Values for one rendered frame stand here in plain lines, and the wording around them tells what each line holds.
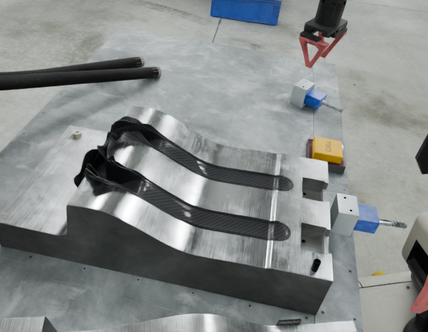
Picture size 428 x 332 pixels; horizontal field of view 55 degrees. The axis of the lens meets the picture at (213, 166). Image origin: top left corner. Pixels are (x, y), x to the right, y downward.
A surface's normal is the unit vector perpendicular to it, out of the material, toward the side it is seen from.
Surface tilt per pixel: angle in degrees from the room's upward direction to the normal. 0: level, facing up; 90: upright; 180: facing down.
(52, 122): 0
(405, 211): 0
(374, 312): 0
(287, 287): 90
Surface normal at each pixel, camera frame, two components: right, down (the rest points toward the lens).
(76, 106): 0.10, -0.76
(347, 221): -0.16, 0.63
